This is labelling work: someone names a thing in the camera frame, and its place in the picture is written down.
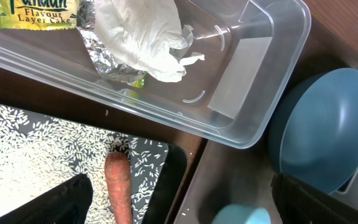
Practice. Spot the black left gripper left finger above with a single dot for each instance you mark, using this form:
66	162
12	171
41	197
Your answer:
68	202

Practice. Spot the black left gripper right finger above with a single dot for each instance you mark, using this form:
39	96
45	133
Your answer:
298	202

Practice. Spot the orange carrot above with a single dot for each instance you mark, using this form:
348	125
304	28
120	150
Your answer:
117	172

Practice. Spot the light blue rice bowl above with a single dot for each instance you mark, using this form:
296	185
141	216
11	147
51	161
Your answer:
241	214

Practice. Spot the dark blue plate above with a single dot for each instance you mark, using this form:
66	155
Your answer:
313	135

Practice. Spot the white tissue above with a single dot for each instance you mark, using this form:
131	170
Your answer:
146	35
105	64

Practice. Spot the yellow snack wrapper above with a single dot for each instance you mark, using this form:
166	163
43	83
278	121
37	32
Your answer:
38	14

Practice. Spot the black tray bin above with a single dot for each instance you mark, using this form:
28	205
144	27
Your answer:
167	185

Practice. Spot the brown serving tray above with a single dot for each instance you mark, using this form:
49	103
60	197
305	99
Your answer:
225	175

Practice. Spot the clear plastic bin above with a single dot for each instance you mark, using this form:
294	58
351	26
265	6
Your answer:
250	49

